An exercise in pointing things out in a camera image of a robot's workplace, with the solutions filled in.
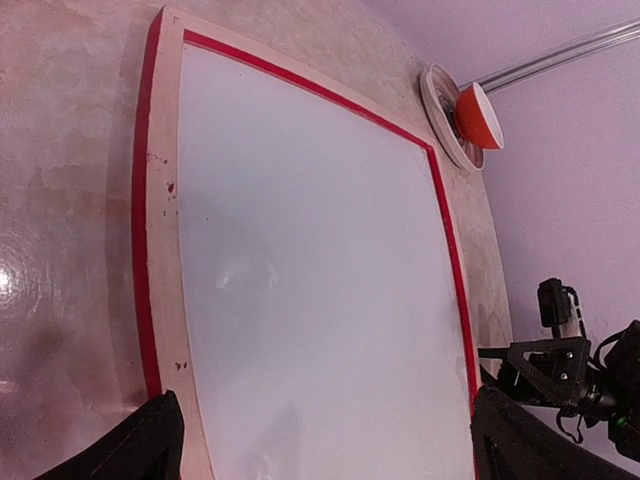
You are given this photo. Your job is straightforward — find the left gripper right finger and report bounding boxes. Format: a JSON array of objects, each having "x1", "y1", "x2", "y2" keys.
[{"x1": 471, "y1": 386, "x2": 635, "y2": 480}]

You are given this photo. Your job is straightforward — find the white patterned plate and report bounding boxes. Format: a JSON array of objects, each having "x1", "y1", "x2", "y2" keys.
[{"x1": 419, "y1": 63, "x2": 484, "y2": 173}]

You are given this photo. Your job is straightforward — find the right aluminium post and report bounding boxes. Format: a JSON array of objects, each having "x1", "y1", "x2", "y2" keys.
[{"x1": 475, "y1": 18, "x2": 639, "y2": 94}]

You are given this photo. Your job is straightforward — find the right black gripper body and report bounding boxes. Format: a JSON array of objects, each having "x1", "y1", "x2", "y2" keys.
[{"x1": 580, "y1": 320, "x2": 639, "y2": 455}]

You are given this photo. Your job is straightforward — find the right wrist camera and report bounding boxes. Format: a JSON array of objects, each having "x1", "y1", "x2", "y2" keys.
[{"x1": 537, "y1": 278, "x2": 587, "y2": 339}]

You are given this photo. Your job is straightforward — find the orange and white bowl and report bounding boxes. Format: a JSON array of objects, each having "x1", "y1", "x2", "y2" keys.
[{"x1": 454, "y1": 82, "x2": 504, "y2": 150}]

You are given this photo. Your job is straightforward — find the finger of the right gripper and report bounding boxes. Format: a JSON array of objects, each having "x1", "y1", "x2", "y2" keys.
[{"x1": 478, "y1": 336, "x2": 591, "y2": 408}]

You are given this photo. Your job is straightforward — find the red wooden picture frame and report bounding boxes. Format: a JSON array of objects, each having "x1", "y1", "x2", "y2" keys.
[{"x1": 131, "y1": 6, "x2": 479, "y2": 479}]

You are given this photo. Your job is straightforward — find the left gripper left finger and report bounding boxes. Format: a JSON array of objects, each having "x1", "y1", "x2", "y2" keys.
[{"x1": 39, "y1": 390, "x2": 185, "y2": 480}]

